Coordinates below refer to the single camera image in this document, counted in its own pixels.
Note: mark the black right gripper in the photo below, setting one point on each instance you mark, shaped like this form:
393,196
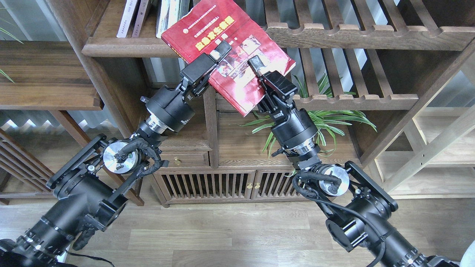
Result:
293,129

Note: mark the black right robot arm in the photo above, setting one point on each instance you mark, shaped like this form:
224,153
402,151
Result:
356,208

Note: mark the white upright book left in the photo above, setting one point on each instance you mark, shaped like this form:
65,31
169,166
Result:
163,11

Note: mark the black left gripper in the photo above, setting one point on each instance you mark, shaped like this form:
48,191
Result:
169,108

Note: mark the slatted wooden rack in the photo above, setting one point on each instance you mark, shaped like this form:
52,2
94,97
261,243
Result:
23,176

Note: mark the white upright book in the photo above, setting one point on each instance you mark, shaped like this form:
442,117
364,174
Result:
173,12
163,11

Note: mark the light wooden shelf frame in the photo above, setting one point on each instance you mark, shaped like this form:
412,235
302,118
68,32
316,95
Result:
441,161

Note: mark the potted spider plant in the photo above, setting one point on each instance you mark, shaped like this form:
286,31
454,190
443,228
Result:
323,120

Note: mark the grey trouser leg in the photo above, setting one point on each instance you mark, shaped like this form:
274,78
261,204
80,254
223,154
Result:
468,258

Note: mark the maroon book white characters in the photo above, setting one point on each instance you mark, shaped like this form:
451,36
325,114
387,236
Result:
143,10

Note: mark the white paperback book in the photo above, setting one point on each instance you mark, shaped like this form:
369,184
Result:
127,16

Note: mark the dark green upright book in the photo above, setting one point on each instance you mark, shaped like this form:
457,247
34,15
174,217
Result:
184,8

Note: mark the dark wooden bookshelf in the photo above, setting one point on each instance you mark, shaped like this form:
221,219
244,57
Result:
397,68

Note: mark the white upright book middle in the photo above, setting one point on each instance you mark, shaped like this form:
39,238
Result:
173,12

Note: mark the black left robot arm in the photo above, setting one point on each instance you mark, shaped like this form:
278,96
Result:
91,187

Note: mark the red paperback book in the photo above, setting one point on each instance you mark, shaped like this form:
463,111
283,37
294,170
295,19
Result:
208,24

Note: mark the dark wooden side shelf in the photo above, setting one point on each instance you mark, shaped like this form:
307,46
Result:
47,76

